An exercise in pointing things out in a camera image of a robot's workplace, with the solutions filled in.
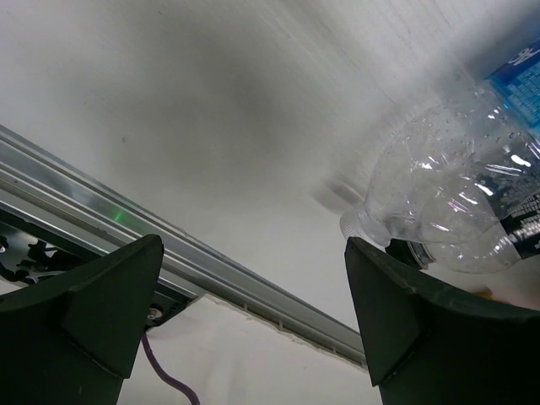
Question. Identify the clear bottle dark label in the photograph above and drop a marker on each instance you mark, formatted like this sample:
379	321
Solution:
513	239

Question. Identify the clear bottle blue label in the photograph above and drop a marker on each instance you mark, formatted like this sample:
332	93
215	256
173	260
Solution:
453	172

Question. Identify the aluminium front frame rail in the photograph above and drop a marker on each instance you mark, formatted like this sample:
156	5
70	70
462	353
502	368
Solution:
47	192

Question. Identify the orange juice bottle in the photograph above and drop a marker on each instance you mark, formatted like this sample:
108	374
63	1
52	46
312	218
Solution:
485	293

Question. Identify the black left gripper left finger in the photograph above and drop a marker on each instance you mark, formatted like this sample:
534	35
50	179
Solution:
73	339

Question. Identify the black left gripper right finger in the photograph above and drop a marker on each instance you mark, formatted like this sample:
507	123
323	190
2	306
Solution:
428	342

